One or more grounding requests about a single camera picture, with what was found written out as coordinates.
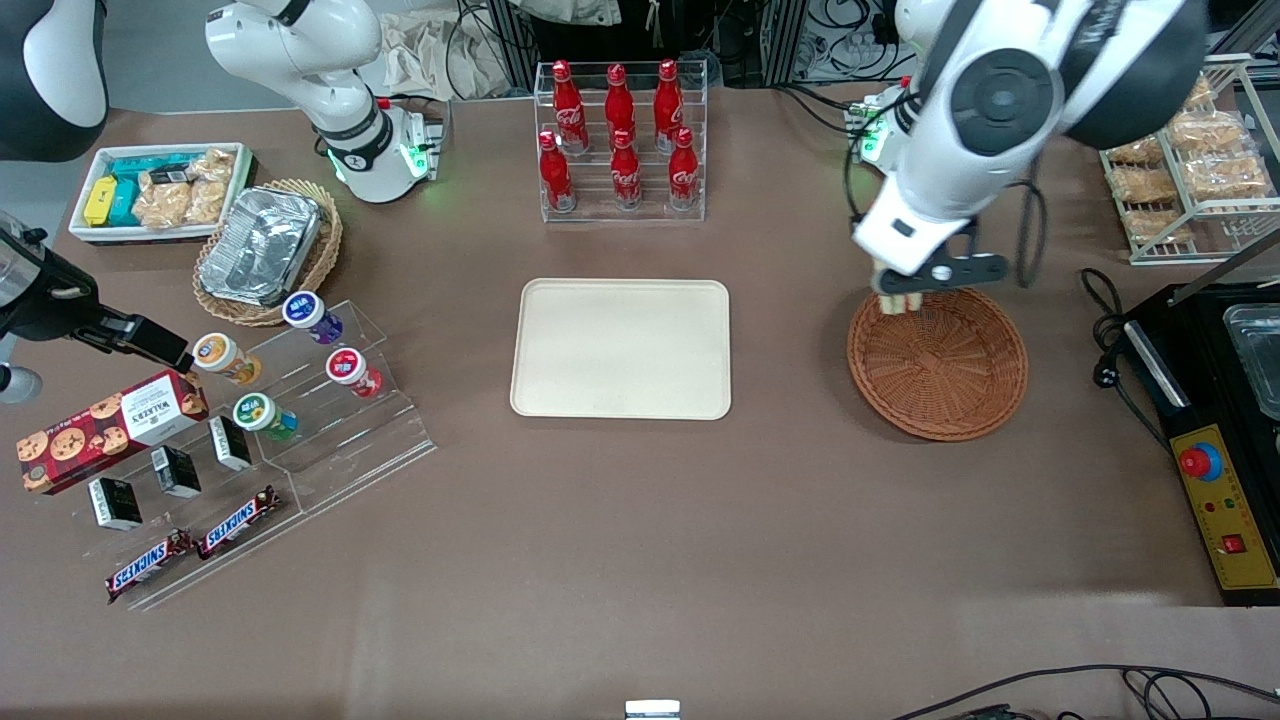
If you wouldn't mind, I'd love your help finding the black machine with yellow panel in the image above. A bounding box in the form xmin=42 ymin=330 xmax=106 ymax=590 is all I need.
xmin=1120 ymin=282 xmax=1280 ymax=608

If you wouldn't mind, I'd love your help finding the light oval wicker basket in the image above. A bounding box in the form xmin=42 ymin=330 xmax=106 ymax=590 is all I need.
xmin=193 ymin=179 xmax=344 ymax=328

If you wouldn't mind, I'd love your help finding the person in beige jacket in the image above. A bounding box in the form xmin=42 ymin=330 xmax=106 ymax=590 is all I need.
xmin=518 ymin=0 xmax=623 ymax=27

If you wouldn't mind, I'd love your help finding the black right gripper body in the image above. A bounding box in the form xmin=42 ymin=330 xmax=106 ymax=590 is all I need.
xmin=0 ymin=232 xmax=103 ymax=343

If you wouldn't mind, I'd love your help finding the green lid yogurt cup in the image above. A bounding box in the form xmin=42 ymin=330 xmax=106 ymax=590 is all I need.
xmin=233 ymin=393 xmax=299 ymax=442

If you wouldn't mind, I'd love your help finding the red cola bottle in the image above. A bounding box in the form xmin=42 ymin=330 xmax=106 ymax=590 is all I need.
xmin=610 ymin=129 xmax=643 ymax=212
xmin=654 ymin=59 xmax=687 ymax=152
xmin=668 ymin=127 xmax=701 ymax=212
xmin=604 ymin=64 xmax=638 ymax=151
xmin=539 ymin=131 xmax=577 ymax=214
xmin=552 ymin=60 xmax=589 ymax=154

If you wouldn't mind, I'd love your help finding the brown round wicker basket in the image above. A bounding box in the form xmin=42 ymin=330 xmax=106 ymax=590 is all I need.
xmin=846 ymin=283 xmax=1030 ymax=443

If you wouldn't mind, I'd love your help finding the black power cable with plug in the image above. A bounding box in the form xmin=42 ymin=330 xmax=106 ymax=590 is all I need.
xmin=1080 ymin=267 xmax=1173 ymax=471

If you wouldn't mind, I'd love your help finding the snickers chocolate bar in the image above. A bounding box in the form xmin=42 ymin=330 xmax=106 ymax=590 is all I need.
xmin=105 ymin=530 xmax=193 ymax=604
xmin=196 ymin=486 xmax=281 ymax=560

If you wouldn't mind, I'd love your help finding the triangular sandwich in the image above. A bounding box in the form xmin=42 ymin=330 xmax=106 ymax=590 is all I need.
xmin=880 ymin=272 xmax=923 ymax=319

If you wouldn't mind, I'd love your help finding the small black carton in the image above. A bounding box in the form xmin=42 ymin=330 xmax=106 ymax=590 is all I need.
xmin=88 ymin=477 xmax=143 ymax=531
xmin=208 ymin=415 xmax=253 ymax=472
xmin=150 ymin=445 xmax=202 ymax=499

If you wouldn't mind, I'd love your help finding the red emergency stop button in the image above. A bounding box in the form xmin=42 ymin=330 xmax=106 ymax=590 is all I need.
xmin=1178 ymin=441 xmax=1226 ymax=484

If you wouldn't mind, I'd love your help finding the cream plastic tray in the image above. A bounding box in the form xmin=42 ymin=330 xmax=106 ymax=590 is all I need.
xmin=510 ymin=278 xmax=733 ymax=421

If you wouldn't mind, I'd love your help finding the beige cloth bag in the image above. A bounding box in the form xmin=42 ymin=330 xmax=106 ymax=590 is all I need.
xmin=378 ymin=12 xmax=513 ymax=101

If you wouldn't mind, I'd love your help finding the red cookie box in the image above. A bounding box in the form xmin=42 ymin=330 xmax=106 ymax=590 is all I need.
xmin=16 ymin=370 xmax=211 ymax=496

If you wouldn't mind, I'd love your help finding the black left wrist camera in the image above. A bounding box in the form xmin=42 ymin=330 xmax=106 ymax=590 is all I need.
xmin=905 ymin=224 xmax=1011 ymax=297

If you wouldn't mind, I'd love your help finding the white wire rack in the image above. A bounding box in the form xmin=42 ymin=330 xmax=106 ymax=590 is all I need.
xmin=1098 ymin=55 xmax=1280 ymax=267

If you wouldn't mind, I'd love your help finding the orange lid yogurt cup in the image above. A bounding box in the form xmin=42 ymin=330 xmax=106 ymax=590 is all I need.
xmin=192 ymin=333 xmax=263 ymax=387

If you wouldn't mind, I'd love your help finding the purple lid yogurt cup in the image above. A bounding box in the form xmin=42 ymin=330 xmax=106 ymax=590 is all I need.
xmin=282 ymin=291 xmax=344 ymax=346

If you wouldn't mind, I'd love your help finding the white rectangular bin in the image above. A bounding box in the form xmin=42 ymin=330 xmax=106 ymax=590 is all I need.
xmin=68 ymin=143 xmax=257 ymax=247

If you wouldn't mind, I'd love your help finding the red lid yogurt cup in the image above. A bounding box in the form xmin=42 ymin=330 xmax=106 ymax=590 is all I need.
xmin=325 ymin=348 xmax=384 ymax=399

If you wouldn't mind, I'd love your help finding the clear acrylic stepped display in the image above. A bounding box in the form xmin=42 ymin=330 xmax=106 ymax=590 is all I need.
xmin=85 ymin=298 xmax=438 ymax=612

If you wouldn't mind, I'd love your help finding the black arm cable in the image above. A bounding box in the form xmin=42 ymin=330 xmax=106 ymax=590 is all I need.
xmin=1013 ymin=178 xmax=1048 ymax=292

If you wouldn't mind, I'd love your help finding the clear acrylic bottle rack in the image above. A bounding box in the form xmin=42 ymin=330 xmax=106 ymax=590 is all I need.
xmin=533 ymin=60 xmax=708 ymax=224

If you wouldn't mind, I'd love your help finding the aluminium foil container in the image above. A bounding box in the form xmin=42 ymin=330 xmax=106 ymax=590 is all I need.
xmin=198 ymin=187 xmax=323 ymax=308

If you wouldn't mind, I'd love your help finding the yellow small box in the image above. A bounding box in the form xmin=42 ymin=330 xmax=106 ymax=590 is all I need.
xmin=83 ymin=176 xmax=120 ymax=228

